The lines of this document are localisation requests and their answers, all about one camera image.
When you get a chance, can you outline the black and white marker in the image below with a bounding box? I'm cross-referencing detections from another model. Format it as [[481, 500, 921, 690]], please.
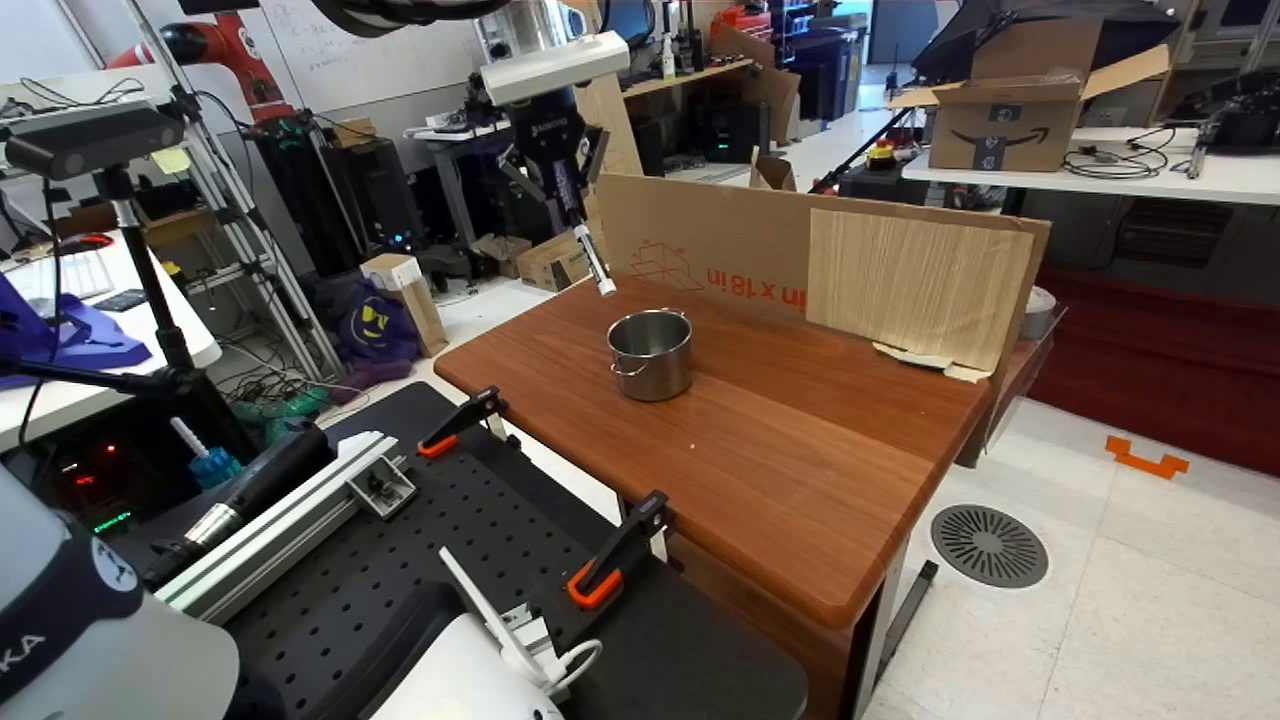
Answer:
[[571, 221, 620, 300]]

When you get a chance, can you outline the black camera on tripod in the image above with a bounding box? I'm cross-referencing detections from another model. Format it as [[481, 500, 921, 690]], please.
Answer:
[[0, 101, 188, 185]]

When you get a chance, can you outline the wooden table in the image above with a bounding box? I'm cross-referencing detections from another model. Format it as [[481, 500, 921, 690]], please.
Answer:
[[431, 269, 1015, 720]]

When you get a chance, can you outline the white side table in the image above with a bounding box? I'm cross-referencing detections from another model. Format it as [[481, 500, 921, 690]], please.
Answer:
[[0, 233, 230, 455]]

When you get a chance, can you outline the orange floor marker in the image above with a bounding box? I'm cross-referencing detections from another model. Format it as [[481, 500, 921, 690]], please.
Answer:
[[1101, 432, 1192, 486]]

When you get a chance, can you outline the white plastic device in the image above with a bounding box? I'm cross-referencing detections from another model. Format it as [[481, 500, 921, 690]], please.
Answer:
[[367, 539, 609, 720]]

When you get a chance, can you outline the black photo umbrella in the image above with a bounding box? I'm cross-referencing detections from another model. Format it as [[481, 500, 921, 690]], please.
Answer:
[[912, 0, 1186, 89]]

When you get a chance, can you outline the red machine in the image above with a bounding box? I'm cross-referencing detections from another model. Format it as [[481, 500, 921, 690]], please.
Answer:
[[163, 9, 295, 129]]

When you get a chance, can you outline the black cylindrical handle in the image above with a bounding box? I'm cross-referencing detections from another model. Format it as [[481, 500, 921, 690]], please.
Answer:
[[175, 420, 339, 554]]

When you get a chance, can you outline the round floor drain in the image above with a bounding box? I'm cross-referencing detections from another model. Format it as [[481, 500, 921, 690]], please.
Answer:
[[930, 500, 1056, 592]]

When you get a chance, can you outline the open cardboard shipping box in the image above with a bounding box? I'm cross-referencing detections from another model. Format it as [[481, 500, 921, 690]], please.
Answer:
[[889, 17, 1177, 176]]

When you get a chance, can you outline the black tripod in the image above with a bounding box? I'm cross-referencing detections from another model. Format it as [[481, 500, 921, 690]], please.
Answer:
[[38, 164, 256, 446]]

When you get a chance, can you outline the aluminium extrusion rail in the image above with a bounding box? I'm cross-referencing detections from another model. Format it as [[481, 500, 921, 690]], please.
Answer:
[[150, 429, 410, 628]]

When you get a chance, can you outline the purple bag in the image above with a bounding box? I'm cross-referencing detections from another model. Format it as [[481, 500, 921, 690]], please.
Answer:
[[311, 274, 406, 371]]

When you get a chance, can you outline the blue cloth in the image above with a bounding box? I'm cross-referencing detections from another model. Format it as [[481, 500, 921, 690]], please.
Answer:
[[0, 274, 158, 392]]

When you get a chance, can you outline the white desk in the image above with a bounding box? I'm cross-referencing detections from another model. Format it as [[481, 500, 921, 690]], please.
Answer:
[[899, 123, 1280, 274]]

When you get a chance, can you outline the silver metal stand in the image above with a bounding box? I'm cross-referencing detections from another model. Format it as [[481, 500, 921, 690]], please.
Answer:
[[125, 0, 346, 385]]

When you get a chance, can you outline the small aluminium bracket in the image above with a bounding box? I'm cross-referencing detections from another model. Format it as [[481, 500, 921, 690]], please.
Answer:
[[349, 455, 420, 524]]

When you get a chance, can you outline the silver metal pot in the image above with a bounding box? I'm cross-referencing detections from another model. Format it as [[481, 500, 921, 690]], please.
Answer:
[[605, 305, 700, 410]]

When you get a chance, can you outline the black perforated breadboard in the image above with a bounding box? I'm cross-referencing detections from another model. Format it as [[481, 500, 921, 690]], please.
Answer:
[[216, 375, 816, 720]]

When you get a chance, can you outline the black controller box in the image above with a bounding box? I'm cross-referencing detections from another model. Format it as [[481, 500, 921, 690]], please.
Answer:
[[0, 385, 206, 536]]

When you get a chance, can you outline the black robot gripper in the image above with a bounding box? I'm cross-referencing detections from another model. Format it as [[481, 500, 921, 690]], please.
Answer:
[[508, 92, 601, 261]]

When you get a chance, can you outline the red floor mat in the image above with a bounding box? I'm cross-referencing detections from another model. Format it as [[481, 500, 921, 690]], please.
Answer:
[[1023, 255, 1280, 482]]

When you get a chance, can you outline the brown cardboard sheet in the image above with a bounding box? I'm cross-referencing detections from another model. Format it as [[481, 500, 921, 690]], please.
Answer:
[[583, 172, 1056, 392]]

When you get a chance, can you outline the black orange spring clamp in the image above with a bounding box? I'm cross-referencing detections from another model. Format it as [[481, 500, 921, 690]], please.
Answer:
[[562, 487, 674, 615], [412, 385, 511, 464]]

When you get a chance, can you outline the tan box with white top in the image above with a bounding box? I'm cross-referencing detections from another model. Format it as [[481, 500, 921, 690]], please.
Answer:
[[358, 251, 452, 362]]

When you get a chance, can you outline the teal handled tool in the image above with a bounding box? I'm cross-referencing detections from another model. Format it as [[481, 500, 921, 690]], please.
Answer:
[[163, 413, 253, 496]]

